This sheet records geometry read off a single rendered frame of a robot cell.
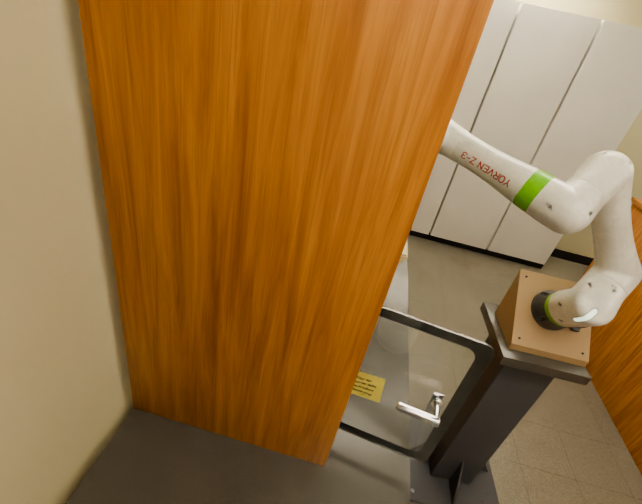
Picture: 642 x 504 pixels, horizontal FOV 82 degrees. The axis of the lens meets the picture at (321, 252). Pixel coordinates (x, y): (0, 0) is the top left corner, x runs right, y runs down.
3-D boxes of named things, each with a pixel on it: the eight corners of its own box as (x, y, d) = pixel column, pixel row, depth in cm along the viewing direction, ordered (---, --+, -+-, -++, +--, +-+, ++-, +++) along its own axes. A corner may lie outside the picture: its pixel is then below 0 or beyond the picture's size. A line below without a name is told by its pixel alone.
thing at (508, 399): (480, 431, 215) (563, 317, 168) (502, 525, 175) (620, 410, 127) (399, 411, 217) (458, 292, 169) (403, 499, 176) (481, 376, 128)
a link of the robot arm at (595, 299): (591, 305, 133) (636, 300, 115) (563, 335, 131) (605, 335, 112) (563, 278, 135) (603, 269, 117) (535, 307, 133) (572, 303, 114)
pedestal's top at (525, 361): (552, 325, 161) (557, 318, 159) (586, 385, 134) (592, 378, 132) (479, 307, 162) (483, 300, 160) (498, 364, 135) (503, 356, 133)
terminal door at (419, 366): (307, 412, 94) (340, 290, 73) (424, 462, 89) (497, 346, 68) (306, 414, 94) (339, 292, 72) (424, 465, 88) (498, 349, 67)
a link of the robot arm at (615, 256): (652, 279, 122) (645, 141, 95) (623, 312, 120) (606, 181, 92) (609, 266, 133) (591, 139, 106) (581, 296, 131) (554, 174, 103)
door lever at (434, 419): (397, 392, 80) (400, 385, 79) (440, 409, 79) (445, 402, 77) (393, 413, 76) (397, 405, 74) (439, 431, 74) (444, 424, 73)
